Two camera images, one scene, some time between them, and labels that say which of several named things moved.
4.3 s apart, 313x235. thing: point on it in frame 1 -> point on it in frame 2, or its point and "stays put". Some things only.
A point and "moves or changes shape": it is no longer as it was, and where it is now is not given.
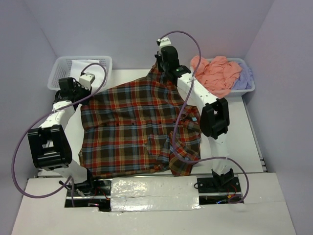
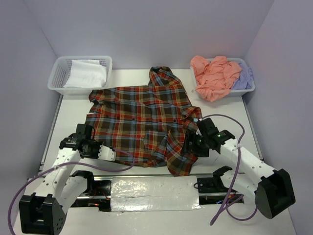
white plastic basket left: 61,69 stays put
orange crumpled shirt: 217,76 stays put
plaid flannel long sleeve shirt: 137,127 moves or changes shape
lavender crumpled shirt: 245,82 stays put
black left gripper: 87,92 -> 95,156
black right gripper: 158,58 -> 191,136
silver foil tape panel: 154,193 stays put
